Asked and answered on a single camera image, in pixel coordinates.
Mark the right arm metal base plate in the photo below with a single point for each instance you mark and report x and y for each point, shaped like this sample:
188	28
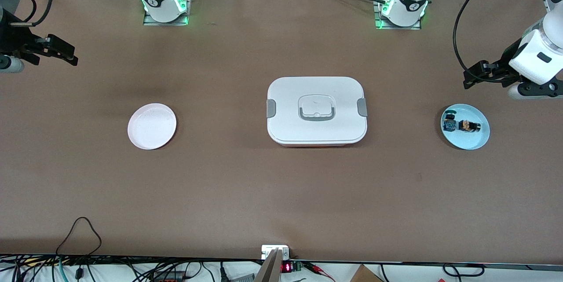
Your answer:
189	5

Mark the red clip leads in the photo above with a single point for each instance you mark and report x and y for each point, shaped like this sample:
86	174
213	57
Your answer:
319	269

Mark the aluminium profile bar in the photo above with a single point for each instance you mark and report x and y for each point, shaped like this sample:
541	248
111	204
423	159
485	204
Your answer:
269	269

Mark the pink round plate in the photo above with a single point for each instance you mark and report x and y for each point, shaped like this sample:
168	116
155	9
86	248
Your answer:
151	126

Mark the white lunch box grey latches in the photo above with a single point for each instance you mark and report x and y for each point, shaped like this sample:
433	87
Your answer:
316	132

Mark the white mounting block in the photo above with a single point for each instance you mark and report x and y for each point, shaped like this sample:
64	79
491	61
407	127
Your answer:
266	250

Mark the red digit display module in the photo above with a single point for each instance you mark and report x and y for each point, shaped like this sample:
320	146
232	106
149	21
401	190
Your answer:
286	267

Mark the light blue round plate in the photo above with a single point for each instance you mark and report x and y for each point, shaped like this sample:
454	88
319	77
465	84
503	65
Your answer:
473	139

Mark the blue push-button switch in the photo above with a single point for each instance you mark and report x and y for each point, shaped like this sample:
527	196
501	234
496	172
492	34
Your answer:
449	121

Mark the brown cardboard piece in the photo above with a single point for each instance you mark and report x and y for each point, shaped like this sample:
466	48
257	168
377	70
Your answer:
365	274

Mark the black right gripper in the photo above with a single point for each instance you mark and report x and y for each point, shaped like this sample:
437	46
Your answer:
13	41

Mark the orange push-button switch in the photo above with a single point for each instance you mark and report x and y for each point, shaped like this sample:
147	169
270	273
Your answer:
469	126

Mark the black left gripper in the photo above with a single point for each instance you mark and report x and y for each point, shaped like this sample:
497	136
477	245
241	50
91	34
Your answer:
502	71

